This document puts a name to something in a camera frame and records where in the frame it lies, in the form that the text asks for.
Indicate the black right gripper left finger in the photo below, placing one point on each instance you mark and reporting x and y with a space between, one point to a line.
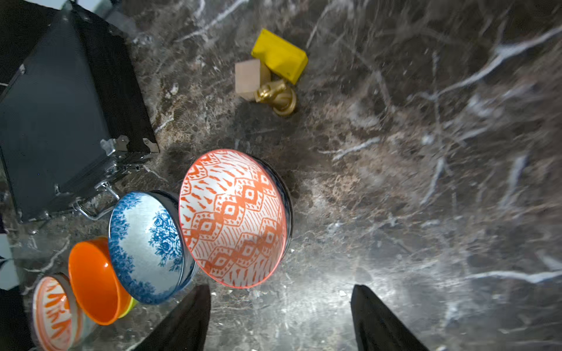
185 328

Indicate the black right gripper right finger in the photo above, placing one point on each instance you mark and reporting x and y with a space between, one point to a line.
376 326

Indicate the large blue floral bowl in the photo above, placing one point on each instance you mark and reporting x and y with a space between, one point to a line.
145 248

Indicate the grey green patterned bowl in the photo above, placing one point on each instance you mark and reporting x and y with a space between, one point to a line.
84 329

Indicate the orange plastic bowl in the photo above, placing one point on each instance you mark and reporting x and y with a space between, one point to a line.
95 284

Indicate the red geometric pattern bowl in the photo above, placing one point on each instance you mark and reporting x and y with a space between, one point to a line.
232 218

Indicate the orange leaf pattern bowl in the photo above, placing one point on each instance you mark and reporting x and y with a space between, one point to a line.
51 315

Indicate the lime yellow plastic bowl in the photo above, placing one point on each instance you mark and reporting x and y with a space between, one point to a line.
130 306

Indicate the black carrying case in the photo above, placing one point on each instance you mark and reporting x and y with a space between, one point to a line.
73 119

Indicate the gold chess knight piece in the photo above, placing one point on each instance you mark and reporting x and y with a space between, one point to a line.
279 96

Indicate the plain wooden cube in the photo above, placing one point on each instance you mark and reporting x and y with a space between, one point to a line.
249 77

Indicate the yellow wooden block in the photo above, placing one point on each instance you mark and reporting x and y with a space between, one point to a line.
280 56

